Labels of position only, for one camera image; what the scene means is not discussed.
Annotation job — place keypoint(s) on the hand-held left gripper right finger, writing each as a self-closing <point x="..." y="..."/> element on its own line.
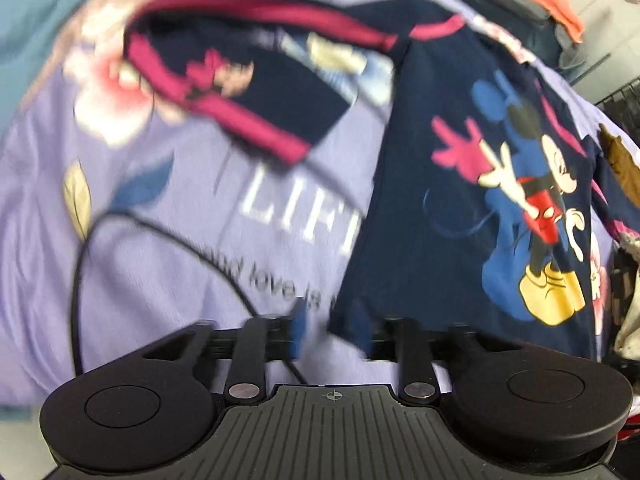
<point x="410" y="350"/>

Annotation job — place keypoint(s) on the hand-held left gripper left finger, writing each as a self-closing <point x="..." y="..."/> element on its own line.
<point x="299" y="327"/>

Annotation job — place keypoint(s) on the navy cartoon print shirt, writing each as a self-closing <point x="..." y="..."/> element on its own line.
<point x="435" y="210"/>

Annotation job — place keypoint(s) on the purple printed bedsheet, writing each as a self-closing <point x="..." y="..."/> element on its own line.
<point x="175" y="270"/>

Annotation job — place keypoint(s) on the white spotted cloth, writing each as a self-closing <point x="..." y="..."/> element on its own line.
<point x="631" y="330"/>

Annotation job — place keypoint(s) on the brown cloth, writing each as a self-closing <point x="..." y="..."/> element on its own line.
<point x="622" y="165"/>

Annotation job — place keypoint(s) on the orange cloth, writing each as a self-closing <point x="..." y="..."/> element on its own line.
<point x="550" y="0"/>

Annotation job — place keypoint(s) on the teal cloth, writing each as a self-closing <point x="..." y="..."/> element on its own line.
<point x="40" y="5"/>

